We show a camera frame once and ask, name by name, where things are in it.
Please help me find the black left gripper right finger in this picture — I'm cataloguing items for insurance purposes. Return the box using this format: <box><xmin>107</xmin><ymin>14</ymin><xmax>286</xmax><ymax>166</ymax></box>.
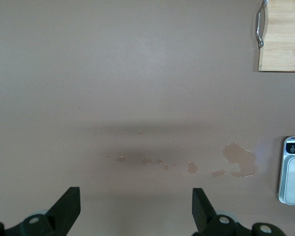
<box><xmin>192</xmin><ymin>188</ymin><xmax>286</xmax><ymax>236</ymax></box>

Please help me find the wooden cutting board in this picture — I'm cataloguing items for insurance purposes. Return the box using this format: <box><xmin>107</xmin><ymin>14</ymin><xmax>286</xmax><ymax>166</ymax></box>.
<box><xmin>255</xmin><ymin>0</ymin><xmax>295</xmax><ymax>72</ymax></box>

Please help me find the silver digital kitchen scale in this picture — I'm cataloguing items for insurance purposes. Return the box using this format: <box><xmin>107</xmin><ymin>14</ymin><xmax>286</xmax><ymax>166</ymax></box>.
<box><xmin>277</xmin><ymin>136</ymin><xmax>295</xmax><ymax>206</ymax></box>

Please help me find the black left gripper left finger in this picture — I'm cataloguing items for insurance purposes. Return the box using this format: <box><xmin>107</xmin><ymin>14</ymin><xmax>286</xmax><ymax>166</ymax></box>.
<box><xmin>0</xmin><ymin>186</ymin><xmax>81</xmax><ymax>236</ymax></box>

